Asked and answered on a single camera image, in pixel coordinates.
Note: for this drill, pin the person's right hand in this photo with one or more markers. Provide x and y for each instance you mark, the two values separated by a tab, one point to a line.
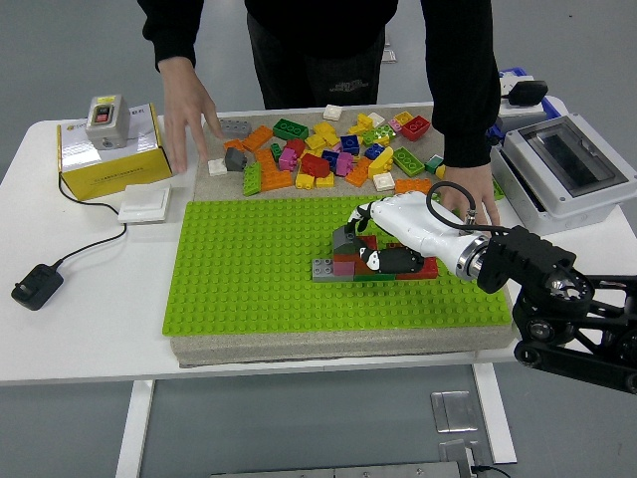
186	104

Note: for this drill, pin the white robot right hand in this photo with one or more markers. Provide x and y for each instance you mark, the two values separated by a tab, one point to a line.
413	224

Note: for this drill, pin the person's left hand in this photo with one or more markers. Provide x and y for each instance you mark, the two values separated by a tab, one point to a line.
483	194

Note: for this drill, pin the grey sloped toy brick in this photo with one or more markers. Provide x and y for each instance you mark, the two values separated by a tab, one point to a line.
346	240

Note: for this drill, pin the green studded baseplate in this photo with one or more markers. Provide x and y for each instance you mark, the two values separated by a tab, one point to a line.
249	279

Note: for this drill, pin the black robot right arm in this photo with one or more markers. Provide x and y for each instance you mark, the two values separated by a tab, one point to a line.
527	259

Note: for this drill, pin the person's right forearm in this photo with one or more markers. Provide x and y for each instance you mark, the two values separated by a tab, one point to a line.
171	30

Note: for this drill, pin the person's left forearm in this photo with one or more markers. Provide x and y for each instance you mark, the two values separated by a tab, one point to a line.
463	99

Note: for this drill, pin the orange eight-stud brick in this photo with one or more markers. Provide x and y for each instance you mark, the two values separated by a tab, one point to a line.
258	138
413	185

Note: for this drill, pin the long red brick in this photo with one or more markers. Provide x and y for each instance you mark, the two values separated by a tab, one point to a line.
429	269

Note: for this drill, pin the white square brick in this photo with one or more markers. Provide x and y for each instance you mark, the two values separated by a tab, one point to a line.
383	182
333	112
376	118

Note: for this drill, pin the grey eight-stud brick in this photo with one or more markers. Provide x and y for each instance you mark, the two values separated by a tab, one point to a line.
236	128

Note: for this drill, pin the lime green six-stud brick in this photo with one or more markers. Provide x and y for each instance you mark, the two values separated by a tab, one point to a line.
408	162

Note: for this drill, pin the small orange brick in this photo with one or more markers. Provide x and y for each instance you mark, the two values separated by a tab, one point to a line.
234	145

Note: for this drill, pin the dark green flat brick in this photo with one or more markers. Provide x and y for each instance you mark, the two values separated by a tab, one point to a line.
373	278

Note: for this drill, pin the yellow curved brick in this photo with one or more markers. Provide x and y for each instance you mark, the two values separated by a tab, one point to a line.
380	163

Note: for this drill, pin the small white brick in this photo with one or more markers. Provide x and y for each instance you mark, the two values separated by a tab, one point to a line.
217	167

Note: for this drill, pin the dark grey sloped brick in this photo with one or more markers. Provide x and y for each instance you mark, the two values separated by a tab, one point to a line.
236	159

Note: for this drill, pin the blue brick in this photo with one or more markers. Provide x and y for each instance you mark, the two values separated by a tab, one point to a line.
330	159
350	144
374	152

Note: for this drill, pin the magenta brick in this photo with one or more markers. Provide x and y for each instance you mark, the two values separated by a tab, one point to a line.
287	160
345	164

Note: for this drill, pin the red four-stud brick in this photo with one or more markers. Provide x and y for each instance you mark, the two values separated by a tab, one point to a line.
415	128

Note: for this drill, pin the lime green eight-stud brick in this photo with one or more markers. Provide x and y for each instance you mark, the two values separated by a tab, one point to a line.
379	135

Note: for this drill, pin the long lime green brick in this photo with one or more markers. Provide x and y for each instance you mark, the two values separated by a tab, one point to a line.
252	178

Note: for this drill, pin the small pink brick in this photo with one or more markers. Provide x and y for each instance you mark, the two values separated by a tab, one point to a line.
394	125

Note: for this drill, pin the small dark green brick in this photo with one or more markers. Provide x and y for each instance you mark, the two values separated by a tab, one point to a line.
276	152

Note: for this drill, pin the light grey brick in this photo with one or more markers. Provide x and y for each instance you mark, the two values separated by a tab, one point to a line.
322	270

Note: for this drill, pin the dark green eight-stud brick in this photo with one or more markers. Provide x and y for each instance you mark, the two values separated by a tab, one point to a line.
290	128

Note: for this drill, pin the large orange plate brick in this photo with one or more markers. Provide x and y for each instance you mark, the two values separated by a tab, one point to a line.
273	176

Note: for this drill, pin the red six-stud brick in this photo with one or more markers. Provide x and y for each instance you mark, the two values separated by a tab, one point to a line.
315	166

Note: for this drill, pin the small red brick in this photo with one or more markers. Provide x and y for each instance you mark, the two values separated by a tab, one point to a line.
296	147

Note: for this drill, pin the grey distribution box clear lid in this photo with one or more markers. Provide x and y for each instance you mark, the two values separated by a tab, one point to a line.
512	169

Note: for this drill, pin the yellow cardboard box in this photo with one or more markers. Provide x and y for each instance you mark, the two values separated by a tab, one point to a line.
119	171

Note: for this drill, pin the blue plastic bin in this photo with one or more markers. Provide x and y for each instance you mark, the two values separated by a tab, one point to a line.
552	107

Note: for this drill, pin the black rounded plug adapter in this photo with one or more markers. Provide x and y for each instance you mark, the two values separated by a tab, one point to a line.
528	92

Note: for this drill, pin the person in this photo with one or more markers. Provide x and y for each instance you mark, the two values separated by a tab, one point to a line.
318	30

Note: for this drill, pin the metal floor plate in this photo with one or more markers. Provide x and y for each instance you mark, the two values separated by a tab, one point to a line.
390	56
455	410
453	450

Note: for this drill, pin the grey-brown foam mat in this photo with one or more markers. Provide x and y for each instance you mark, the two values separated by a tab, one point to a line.
298	348

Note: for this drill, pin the white table leg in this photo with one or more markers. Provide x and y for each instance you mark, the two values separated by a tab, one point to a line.
134	428
495	413

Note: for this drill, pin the black power adapter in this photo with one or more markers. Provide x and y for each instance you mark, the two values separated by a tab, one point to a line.
37	288

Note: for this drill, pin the grey metal base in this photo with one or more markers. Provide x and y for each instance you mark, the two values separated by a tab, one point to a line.
348	470

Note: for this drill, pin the grey switch box red button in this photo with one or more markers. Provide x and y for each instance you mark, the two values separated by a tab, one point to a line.
105	124

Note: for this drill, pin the white switch plate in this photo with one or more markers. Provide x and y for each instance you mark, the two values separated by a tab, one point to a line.
522	113

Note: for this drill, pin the white wall switch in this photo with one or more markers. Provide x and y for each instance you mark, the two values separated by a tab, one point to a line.
144	204

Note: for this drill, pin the white wall socket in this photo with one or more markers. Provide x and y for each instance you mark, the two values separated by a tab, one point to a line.
506	84

